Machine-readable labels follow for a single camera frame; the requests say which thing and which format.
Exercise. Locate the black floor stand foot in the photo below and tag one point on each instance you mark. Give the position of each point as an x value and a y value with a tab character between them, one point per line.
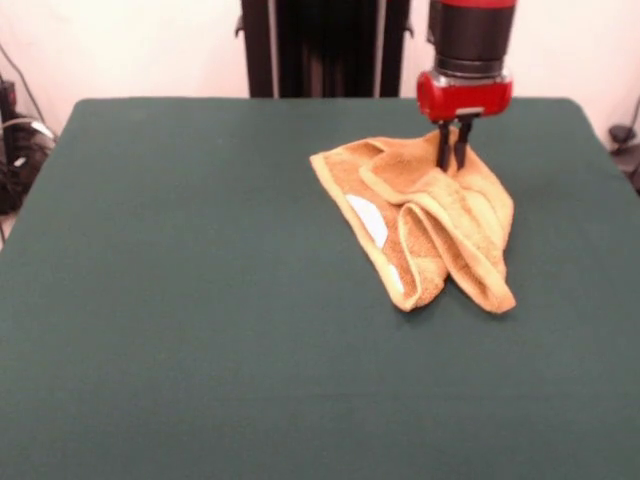
622	135

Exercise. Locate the black device with red light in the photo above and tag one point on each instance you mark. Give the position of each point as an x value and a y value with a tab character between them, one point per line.
7	93

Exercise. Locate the dark green table cloth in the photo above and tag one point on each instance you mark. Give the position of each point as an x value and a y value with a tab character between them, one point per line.
150	325

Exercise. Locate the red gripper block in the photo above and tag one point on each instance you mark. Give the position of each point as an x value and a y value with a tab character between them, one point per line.
465	97

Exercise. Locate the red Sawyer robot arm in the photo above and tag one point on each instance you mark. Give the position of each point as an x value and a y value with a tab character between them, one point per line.
472	30

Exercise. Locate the orange terry towel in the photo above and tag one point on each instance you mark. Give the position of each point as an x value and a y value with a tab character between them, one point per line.
450	225

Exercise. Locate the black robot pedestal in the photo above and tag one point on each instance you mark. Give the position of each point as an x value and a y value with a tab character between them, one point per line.
325	50

